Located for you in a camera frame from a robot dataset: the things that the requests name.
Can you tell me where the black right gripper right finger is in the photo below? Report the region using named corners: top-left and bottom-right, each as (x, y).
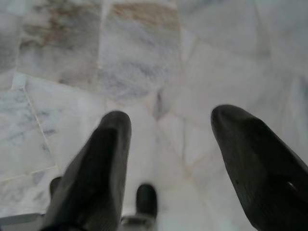
top-left (210, 104), bottom-right (308, 231)

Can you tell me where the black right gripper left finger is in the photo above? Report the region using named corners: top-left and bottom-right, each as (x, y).
top-left (42, 110), bottom-right (132, 231)

